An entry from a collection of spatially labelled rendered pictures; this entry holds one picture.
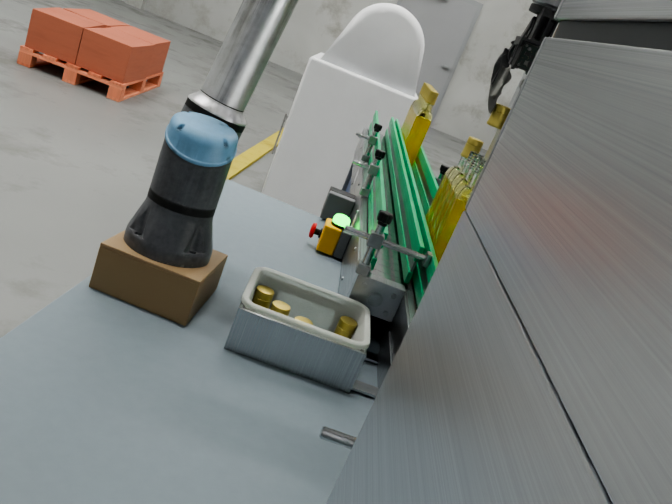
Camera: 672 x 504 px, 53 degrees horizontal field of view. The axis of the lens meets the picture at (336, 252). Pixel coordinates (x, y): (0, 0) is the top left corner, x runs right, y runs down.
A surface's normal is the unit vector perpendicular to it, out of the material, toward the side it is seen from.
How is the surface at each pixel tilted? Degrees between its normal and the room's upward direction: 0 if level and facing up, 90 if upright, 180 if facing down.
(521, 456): 90
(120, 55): 90
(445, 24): 90
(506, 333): 90
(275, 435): 0
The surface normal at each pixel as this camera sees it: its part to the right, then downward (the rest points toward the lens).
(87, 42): -0.07, 0.32
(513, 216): -0.93, -0.36
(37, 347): 0.36, -0.88
